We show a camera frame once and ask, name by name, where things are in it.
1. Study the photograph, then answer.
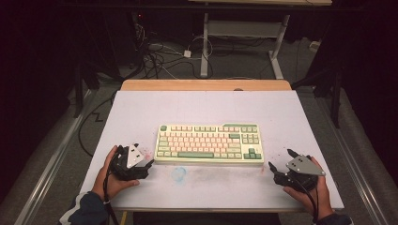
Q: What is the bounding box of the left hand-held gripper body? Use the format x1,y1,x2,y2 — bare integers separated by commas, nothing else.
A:
109,142,150,182

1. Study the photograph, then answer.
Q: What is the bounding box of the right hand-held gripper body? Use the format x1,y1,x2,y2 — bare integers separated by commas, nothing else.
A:
273,155,327,192

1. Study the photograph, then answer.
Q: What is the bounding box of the green and cream keyboard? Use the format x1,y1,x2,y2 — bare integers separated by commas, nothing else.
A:
153,123,265,165

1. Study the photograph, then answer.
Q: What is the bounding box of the person's left hand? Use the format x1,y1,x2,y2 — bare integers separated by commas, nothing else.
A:
91,144,141,202

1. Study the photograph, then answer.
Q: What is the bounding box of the person's right hand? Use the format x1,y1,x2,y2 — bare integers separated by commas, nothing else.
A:
283,156,335,220

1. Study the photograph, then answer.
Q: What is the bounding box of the black stand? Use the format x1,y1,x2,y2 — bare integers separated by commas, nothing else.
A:
291,60,344,129
72,60,101,119

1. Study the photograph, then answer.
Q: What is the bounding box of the white power strip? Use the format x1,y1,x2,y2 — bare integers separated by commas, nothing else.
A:
309,39,323,53

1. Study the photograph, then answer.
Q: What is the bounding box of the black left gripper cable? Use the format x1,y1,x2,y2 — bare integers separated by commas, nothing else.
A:
102,168,121,225

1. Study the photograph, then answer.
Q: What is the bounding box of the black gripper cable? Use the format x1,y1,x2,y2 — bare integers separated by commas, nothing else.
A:
290,174,321,225
102,168,121,225

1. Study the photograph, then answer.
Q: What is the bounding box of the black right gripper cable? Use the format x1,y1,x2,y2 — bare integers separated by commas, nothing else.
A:
290,174,321,225

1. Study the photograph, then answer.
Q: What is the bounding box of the metal floor rail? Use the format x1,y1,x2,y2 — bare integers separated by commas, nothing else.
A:
12,89,97,225
314,93,390,225

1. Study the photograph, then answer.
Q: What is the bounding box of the black floor cable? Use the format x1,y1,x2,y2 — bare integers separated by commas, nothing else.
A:
77,89,119,158

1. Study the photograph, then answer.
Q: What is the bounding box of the tangle of floor cables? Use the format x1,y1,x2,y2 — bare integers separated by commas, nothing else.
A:
132,22,215,80

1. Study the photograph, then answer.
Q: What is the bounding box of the white metal desk frame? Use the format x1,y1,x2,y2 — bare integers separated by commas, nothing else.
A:
187,0,333,80

